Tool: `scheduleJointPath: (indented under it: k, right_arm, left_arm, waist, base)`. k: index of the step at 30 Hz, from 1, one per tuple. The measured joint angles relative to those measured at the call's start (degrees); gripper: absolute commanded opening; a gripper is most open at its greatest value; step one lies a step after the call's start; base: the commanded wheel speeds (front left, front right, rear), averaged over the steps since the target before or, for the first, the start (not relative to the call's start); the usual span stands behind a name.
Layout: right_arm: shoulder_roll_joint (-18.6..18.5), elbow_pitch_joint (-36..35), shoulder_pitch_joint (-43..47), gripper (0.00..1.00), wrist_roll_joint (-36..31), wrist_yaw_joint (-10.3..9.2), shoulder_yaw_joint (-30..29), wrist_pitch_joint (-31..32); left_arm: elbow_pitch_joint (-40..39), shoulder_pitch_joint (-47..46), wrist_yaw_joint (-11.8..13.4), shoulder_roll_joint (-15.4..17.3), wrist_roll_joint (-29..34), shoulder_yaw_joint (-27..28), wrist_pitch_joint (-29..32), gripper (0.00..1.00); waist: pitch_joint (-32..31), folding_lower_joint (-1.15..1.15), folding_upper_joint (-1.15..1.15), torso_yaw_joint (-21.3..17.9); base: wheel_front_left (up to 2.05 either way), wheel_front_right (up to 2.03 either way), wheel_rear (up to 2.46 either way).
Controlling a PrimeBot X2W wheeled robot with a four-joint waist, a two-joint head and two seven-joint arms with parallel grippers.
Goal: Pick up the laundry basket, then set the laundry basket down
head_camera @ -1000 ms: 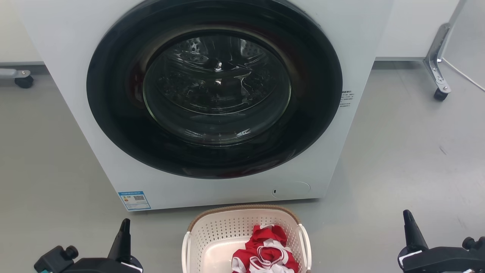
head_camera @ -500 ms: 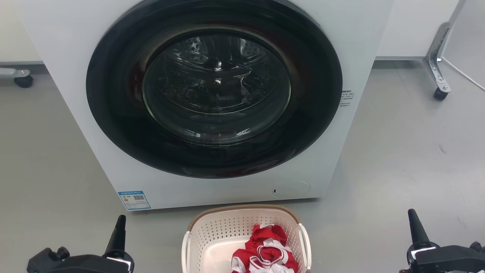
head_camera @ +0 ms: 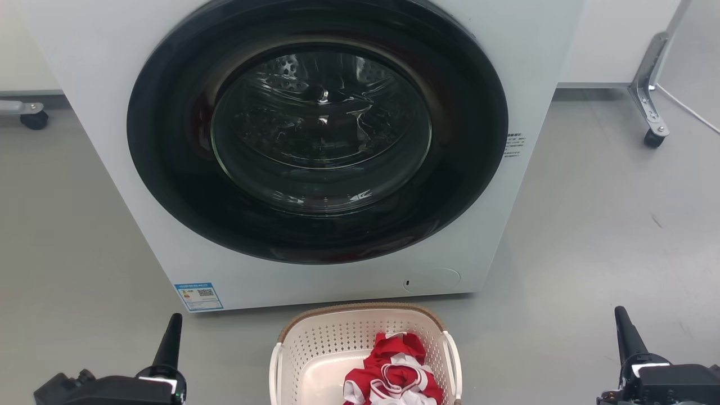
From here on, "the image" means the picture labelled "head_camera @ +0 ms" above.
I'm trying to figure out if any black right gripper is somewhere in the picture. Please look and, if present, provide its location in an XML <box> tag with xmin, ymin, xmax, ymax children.
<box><xmin>597</xmin><ymin>306</ymin><xmax>720</xmax><ymax>405</ymax></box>

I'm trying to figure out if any red and white clothing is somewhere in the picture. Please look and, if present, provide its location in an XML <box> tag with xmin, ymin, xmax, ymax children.
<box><xmin>343</xmin><ymin>332</ymin><xmax>444</xmax><ymax>405</ymax></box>

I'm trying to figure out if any dark round washing machine door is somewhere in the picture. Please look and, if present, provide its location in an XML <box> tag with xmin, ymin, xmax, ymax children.
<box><xmin>127</xmin><ymin>0</ymin><xmax>510</xmax><ymax>265</ymax></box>

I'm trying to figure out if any white perforated laundry basket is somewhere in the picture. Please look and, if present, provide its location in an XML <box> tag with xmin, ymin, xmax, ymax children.
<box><xmin>269</xmin><ymin>303</ymin><xmax>463</xmax><ymax>405</ymax></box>

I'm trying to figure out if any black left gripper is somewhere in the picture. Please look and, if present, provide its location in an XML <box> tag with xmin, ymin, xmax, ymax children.
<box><xmin>34</xmin><ymin>313</ymin><xmax>187</xmax><ymax>405</ymax></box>

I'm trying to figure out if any white partition panel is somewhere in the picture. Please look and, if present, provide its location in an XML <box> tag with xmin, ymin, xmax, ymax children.
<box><xmin>557</xmin><ymin>0</ymin><xmax>692</xmax><ymax>89</ymax></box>
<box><xmin>0</xmin><ymin>0</ymin><xmax>64</xmax><ymax>96</ymax></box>

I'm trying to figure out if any white cable on floor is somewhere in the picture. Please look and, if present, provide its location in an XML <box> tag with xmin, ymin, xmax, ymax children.
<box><xmin>655</xmin><ymin>83</ymin><xmax>720</xmax><ymax>136</ymax></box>

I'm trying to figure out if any blue energy label sticker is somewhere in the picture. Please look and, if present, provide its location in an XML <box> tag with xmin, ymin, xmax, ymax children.
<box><xmin>174</xmin><ymin>282</ymin><xmax>224</xmax><ymax>312</ymax></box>

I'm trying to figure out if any white front-load washing machine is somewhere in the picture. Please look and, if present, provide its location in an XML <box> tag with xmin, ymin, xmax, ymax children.
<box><xmin>20</xmin><ymin>0</ymin><xmax>586</xmax><ymax>313</ymax></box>

